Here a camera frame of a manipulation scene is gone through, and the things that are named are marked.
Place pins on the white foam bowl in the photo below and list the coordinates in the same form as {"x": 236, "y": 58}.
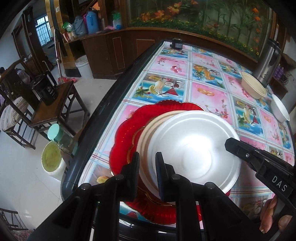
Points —
{"x": 193, "y": 142}
{"x": 279, "y": 110}

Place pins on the colourful patterned tablecloth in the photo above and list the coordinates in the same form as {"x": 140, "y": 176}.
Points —
{"x": 208, "y": 80}

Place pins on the large red glass plate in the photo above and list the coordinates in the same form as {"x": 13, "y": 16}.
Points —
{"x": 125, "y": 144}

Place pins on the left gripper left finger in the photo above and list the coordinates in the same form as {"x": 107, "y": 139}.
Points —
{"x": 92, "y": 209}

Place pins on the wooden chair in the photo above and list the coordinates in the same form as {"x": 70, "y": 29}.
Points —
{"x": 67, "y": 102}

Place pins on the floral aquarium backdrop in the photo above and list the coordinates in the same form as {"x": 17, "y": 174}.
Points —
{"x": 245, "y": 25}

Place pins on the small red glass plate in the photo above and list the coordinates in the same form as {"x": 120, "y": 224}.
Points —
{"x": 141, "y": 186}

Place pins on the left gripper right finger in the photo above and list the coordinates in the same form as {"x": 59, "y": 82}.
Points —
{"x": 203, "y": 212}

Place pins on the small black device on table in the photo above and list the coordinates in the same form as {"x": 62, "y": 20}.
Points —
{"x": 176, "y": 44}

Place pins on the green lidded jar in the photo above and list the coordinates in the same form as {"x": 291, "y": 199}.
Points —
{"x": 58, "y": 135}

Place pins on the small beige bowl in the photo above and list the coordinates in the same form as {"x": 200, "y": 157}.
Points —
{"x": 252, "y": 86}

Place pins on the white plastic bucket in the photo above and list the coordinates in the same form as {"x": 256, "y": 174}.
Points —
{"x": 84, "y": 68}

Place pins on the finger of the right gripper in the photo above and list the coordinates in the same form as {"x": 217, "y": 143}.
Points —
{"x": 246, "y": 152}

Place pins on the white tub with green lid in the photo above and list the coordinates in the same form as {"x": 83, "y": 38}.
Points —
{"x": 52, "y": 161}

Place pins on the person's right hand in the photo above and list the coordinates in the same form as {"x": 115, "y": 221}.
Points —
{"x": 267, "y": 214}

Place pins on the large beige bowl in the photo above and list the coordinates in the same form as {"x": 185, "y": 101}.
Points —
{"x": 145, "y": 138}

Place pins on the blue water jug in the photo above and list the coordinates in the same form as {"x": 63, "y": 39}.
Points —
{"x": 92, "y": 22}

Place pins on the stainless steel thermos jug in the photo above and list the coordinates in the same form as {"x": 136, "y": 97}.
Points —
{"x": 268, "y": 62}

